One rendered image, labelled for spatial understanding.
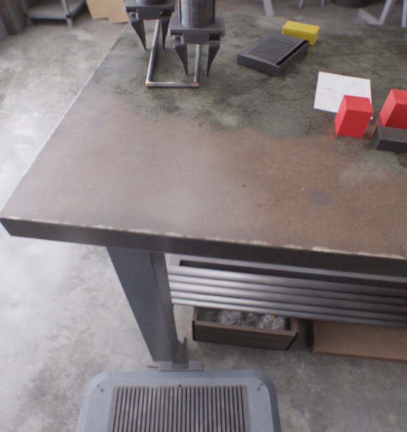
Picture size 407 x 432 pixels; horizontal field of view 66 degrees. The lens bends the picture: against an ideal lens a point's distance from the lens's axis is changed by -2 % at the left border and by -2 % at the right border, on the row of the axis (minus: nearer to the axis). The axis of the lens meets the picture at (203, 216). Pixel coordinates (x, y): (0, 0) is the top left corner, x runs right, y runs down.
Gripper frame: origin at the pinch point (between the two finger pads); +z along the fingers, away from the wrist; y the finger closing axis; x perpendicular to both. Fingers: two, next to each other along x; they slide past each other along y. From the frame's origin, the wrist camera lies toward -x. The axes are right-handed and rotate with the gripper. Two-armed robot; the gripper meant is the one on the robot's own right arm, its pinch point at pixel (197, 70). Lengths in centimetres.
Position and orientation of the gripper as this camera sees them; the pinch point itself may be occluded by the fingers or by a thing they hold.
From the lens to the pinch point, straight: 71.7
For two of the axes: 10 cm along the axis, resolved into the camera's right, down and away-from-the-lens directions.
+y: -10.0, -0.2, 0.0
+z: -0.1, 6.3, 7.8
